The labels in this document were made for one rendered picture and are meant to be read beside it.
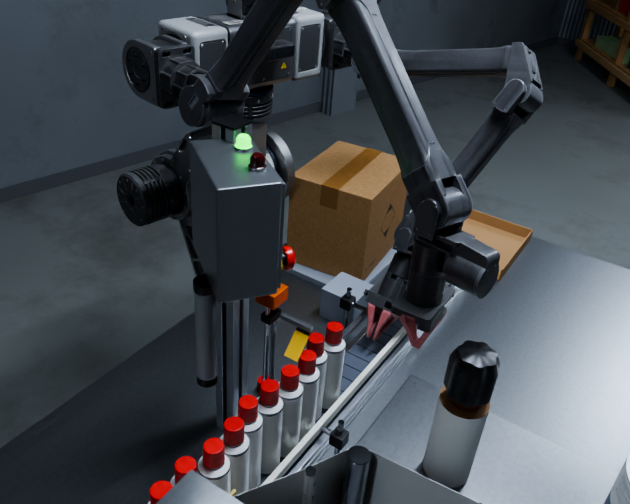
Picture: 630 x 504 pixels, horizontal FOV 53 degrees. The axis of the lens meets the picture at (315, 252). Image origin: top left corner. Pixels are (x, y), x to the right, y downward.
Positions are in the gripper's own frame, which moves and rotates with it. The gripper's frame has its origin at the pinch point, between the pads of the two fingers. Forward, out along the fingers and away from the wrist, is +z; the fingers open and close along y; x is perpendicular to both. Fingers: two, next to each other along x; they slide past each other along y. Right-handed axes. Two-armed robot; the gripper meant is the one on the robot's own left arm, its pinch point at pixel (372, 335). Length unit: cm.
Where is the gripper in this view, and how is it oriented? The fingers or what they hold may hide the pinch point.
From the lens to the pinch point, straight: 146.9
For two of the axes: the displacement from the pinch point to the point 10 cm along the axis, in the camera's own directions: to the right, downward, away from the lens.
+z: -4.1, 9.1, -0.4
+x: 3.9, 2.1, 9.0
